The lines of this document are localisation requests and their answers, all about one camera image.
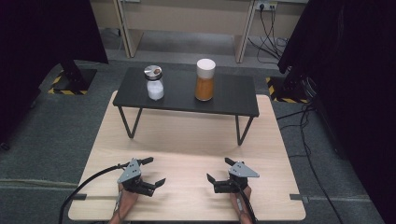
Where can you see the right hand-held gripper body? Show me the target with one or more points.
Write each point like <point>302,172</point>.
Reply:
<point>241,170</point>

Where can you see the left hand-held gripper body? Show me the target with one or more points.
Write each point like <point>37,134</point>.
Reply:
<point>132,174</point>

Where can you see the black metal-legged shelf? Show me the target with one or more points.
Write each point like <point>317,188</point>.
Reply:
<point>233,96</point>

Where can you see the silver lid glass jar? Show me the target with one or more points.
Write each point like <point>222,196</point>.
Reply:
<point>154,84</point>

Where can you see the white lid orange spice jar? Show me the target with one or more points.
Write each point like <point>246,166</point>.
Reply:
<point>205,84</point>

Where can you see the person's left hand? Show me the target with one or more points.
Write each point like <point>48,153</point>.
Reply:
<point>128,199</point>

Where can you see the person's right hand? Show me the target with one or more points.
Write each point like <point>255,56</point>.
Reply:
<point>237,199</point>

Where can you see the grey tape strip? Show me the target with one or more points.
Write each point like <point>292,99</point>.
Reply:
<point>77,197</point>
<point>298,197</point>

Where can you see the black stand base hazard tape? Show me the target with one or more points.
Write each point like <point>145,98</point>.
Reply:
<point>289,90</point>
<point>76,79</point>

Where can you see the black curtain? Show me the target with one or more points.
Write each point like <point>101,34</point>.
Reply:
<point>351,77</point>
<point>37,46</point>

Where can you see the beige wooden desk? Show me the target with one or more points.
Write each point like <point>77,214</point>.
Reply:
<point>186,15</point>

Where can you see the white wall power socket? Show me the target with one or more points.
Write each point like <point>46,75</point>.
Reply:
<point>266,5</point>

